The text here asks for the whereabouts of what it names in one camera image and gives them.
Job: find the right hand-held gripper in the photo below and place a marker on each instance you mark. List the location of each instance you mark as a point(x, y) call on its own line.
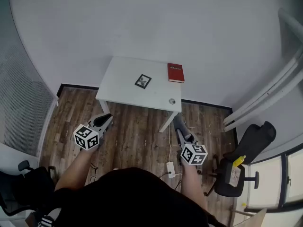
point(194, 154)

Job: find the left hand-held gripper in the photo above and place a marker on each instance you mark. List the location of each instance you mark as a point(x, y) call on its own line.
point(86, 137)

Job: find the black framed picture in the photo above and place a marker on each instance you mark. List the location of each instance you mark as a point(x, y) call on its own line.
point(143, 81)

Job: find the person's left forearm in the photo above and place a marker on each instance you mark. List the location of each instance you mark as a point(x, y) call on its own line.
point(75, 169)

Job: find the person's right forearm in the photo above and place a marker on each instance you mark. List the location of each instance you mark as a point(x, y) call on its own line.
point(194, 185)

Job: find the white power strip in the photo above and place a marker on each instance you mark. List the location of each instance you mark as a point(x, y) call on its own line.
point(171, 169)

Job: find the white table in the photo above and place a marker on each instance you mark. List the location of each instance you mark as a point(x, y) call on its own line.
point(123, 89)

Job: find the yellow bottle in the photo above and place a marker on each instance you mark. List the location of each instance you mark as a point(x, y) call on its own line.
point(239, 161)

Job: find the pale printed booklet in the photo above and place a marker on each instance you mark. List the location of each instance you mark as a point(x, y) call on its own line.
point(235, 177)

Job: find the black office chair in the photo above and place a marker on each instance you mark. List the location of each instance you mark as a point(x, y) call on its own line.
point(230, 185)
point(28, 188)

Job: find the red book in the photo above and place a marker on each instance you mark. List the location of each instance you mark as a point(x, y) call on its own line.
point(175, 72)

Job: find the person's black shirt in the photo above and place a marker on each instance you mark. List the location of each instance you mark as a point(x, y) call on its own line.
point(132, 197)

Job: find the dotted glass partition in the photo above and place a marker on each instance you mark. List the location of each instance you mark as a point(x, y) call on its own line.
point(21, 103)

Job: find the white pipe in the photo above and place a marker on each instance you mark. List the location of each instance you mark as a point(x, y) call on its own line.
point(290, 20)
point(267, 103)
point(265, 93)

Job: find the window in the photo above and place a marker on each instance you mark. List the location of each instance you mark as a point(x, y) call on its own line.
point(265, 183)

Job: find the light wooden board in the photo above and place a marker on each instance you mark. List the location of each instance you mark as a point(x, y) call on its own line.
point(255, 219)

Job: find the black white striped shoe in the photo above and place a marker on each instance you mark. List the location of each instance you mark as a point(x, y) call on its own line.
point(47, 220)

